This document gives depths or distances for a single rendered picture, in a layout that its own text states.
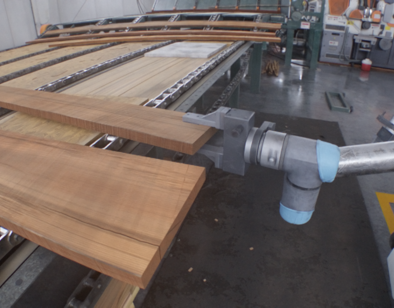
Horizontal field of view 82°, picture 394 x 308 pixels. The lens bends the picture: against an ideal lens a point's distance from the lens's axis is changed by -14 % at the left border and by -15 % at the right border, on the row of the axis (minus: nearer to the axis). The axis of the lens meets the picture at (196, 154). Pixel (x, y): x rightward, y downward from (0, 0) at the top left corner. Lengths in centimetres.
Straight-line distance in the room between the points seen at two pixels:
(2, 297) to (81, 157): 28
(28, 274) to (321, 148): 52
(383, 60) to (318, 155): 704
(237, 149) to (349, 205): 143
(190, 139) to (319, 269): 109
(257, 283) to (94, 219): 105
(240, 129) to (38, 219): 37
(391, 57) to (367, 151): 691
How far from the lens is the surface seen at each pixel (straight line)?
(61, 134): 78
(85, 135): 74
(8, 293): 43
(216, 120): 55
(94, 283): 73
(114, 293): 108
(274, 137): 52
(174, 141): 55
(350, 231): 172
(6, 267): 47
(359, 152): 68
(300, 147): 51
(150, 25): 401
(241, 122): 52
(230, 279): 133
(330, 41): 677
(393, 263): 153
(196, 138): 55
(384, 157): 68
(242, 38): 250
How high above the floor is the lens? 113
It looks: 31 degrees down
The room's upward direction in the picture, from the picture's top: 1 degrees counter-clockwise
